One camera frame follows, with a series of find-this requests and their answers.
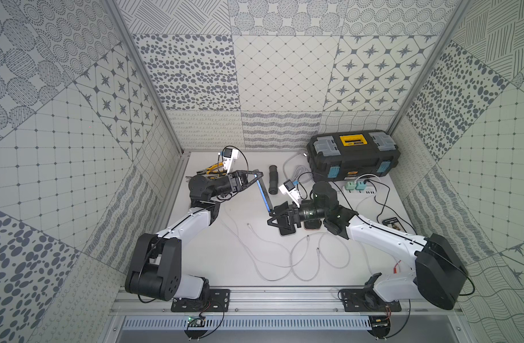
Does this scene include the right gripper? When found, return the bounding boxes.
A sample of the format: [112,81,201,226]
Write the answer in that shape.
[266,200,326,232]

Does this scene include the blue black phone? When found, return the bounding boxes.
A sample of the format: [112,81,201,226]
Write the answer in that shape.
[254,169,273,213]

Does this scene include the green case phone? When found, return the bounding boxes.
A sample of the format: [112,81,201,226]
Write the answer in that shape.
[279,226,296,237]

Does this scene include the pink case phone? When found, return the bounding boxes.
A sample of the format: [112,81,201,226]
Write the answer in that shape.
[303,220,322,230]

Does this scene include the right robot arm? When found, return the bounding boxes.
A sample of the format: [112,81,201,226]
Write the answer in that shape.
[268,182,469,310]

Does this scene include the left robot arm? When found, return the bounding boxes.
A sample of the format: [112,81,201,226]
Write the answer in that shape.
[125,170,263,307]

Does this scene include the black ribbed cylinder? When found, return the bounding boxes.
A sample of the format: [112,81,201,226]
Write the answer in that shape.
[268,165,279,195]

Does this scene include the yellow black pliers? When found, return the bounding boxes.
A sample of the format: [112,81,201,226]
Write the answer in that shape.
[196,162,226,175]

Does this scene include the green usb charger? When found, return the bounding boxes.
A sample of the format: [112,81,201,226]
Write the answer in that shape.
[345,181,357,192]

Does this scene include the teal usb charger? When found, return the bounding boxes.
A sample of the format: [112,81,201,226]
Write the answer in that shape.
[356,180,367,191]

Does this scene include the black deli toolbox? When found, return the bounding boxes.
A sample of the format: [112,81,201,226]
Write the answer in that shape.
[306,130,401,182]

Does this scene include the white power strip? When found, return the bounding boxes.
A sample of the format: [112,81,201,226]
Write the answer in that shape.
[343,184,377,200]

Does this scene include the grey power strip cord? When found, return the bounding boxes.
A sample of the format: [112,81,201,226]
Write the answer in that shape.
[282,151,310,190]

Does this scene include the black charging cable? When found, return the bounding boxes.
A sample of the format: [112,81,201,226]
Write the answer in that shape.
[360,173,417,232]

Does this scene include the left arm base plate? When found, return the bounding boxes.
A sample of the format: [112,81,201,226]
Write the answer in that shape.
[171,288,231,313]

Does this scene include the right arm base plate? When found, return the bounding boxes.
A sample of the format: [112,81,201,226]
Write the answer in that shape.
[338,289,402,312]

